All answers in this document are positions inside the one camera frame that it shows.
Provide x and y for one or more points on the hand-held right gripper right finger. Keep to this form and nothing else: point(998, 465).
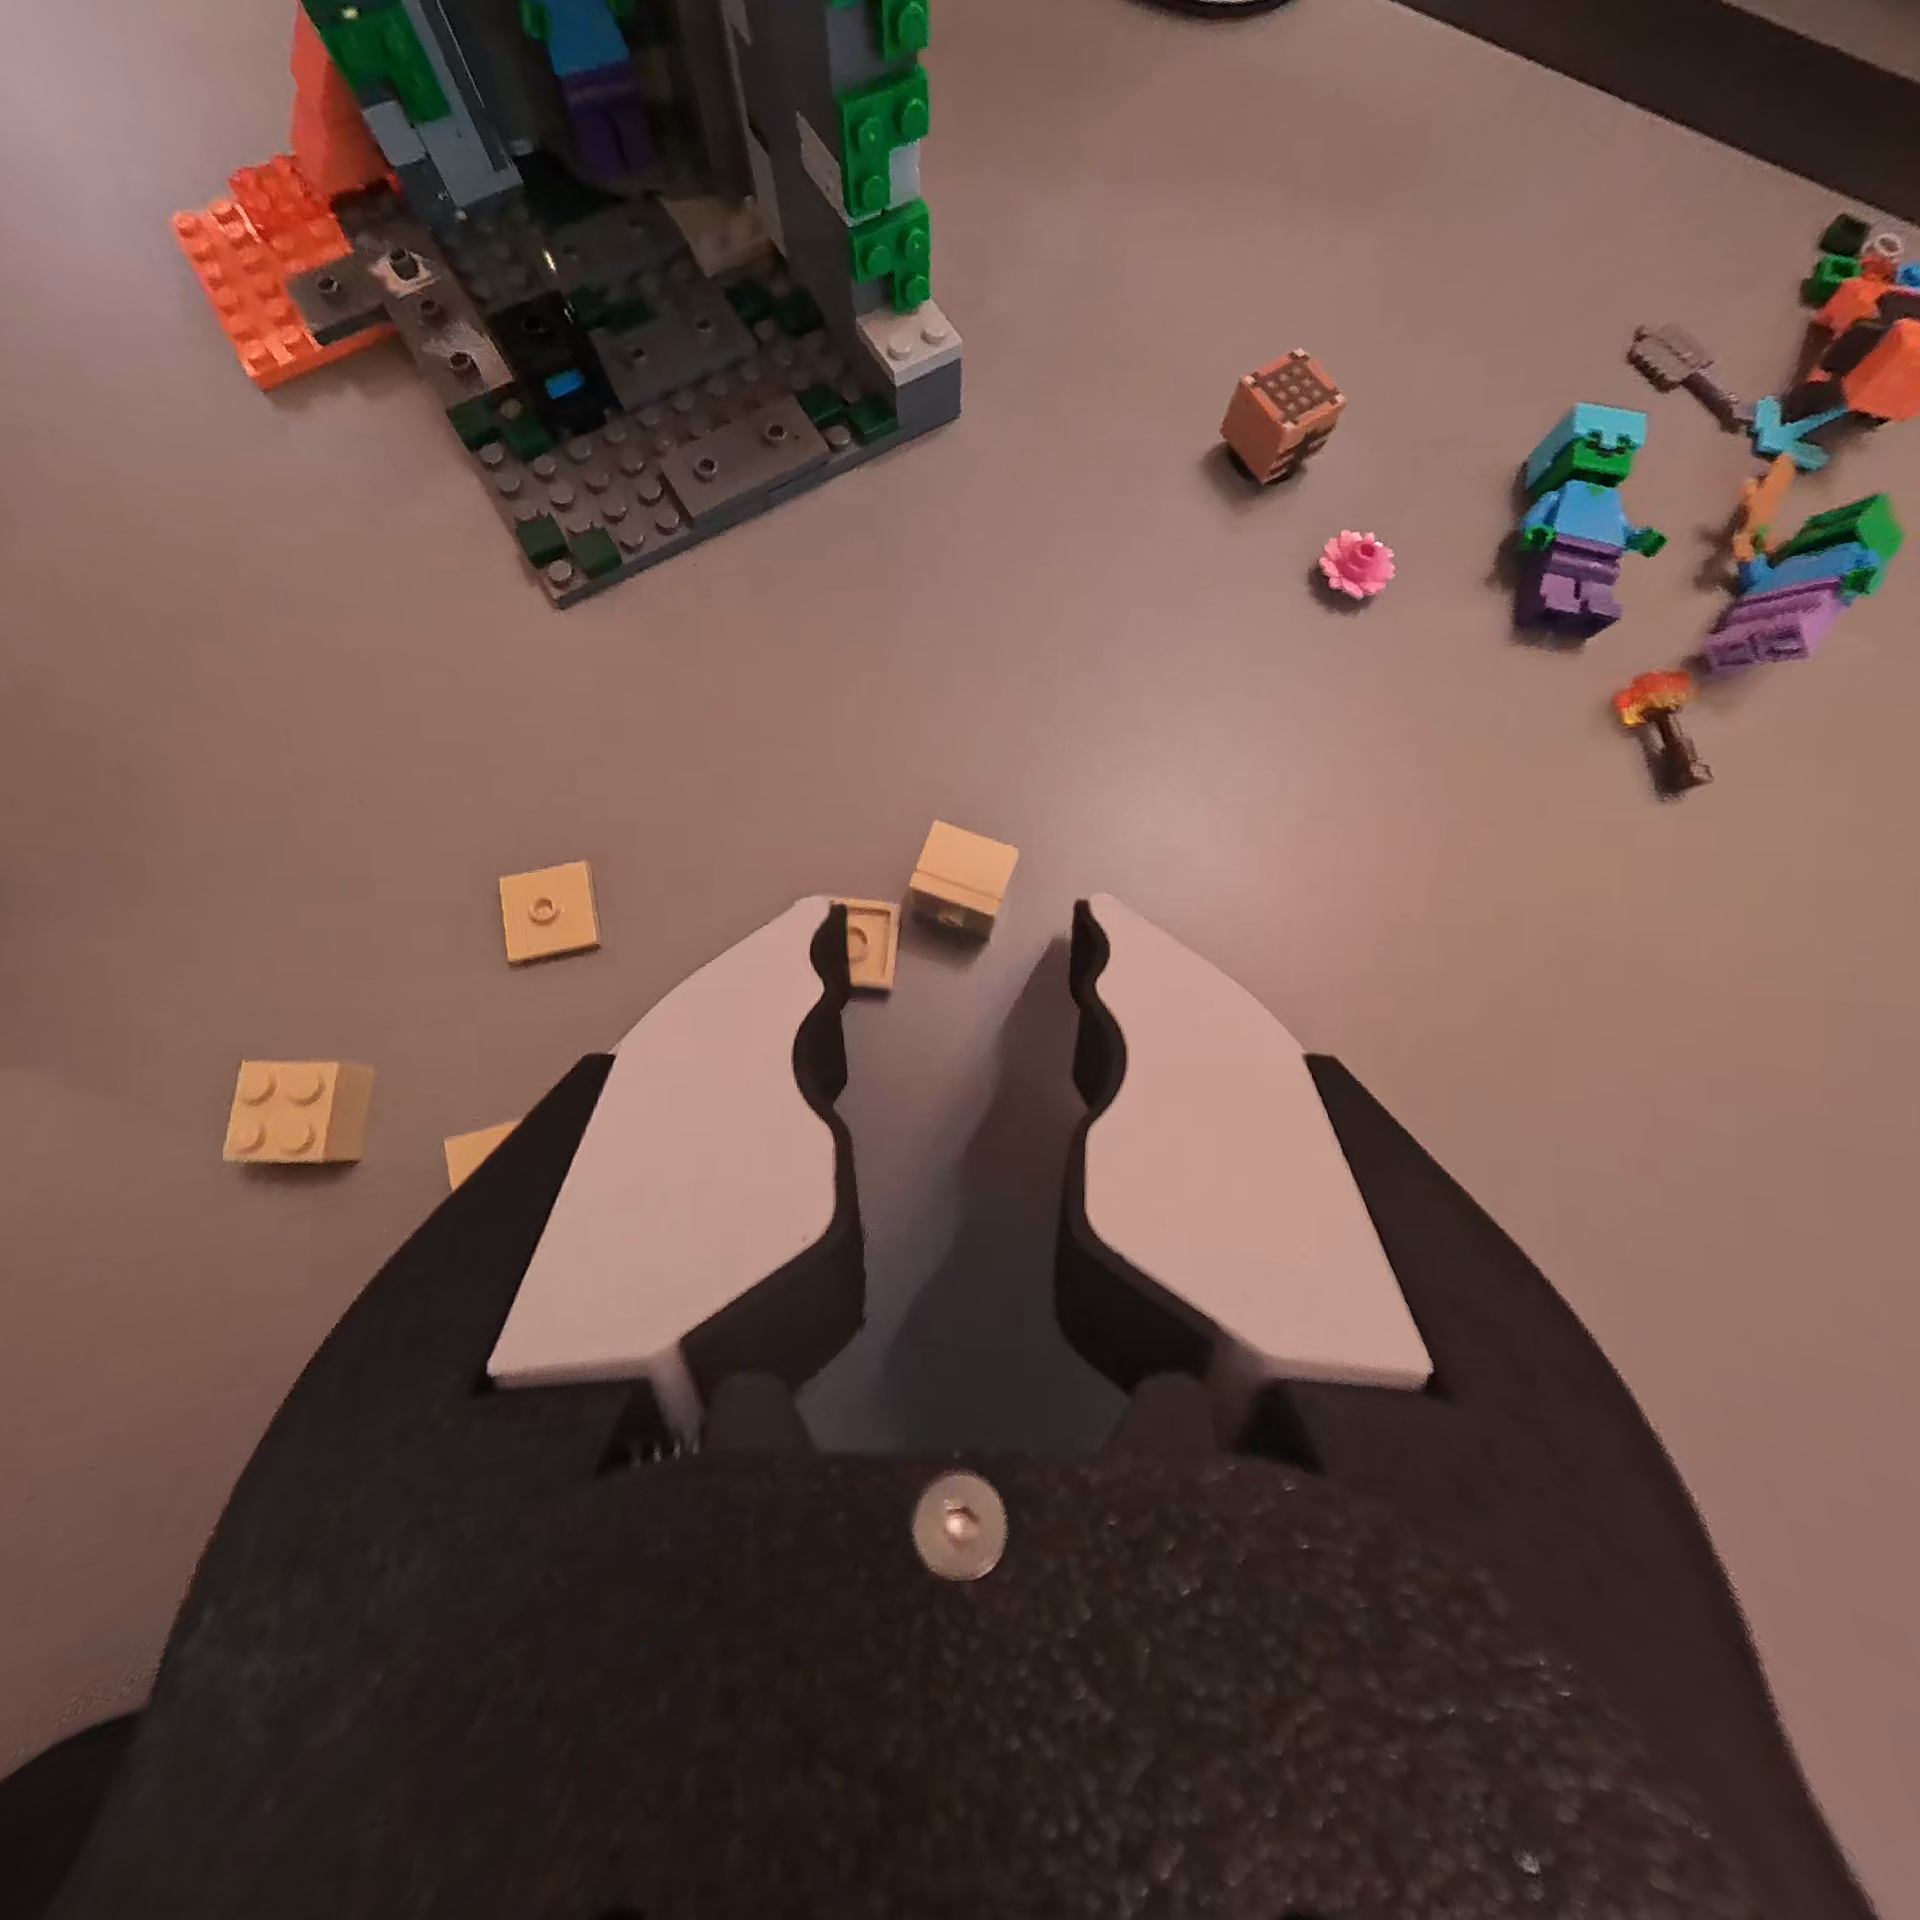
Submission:
point(1244, 1200)

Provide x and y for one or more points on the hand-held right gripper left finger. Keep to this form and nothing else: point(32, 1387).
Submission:
point(674, 1200)

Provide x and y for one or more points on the tan square tile plate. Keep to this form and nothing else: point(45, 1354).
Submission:
point(548, 910)
point(871, 948)

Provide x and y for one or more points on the teal headed toy figure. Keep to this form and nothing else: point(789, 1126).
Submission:
point(1583, 518)

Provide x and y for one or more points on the toy brick tower model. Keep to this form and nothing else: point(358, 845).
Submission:
point(674, 301)

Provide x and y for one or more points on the grey desk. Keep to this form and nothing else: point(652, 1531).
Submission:
point(1351, 900)

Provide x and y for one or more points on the small orange mushroom piece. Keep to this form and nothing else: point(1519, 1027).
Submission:
point(1663, 720)

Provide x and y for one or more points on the pink toy flower piece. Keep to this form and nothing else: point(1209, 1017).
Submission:
point(1359, 563)

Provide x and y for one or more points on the brown toy cube block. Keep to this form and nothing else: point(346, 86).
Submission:
point(1283, 417)

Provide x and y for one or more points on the colourful toy plates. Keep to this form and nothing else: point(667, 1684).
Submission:
point(1800, 592)

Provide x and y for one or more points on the orange toy sword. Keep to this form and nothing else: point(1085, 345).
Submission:
point(1759, 502)

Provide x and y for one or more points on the teal toy pickaxe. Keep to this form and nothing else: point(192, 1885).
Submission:
point(1785, 428)

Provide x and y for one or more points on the dark toy shovel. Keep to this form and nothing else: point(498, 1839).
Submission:
point(1688, 369)

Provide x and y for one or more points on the orange toy brick plate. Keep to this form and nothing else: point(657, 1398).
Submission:
point(254, 284)

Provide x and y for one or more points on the orange toy figure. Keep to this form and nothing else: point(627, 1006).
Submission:
point(1869, 345)

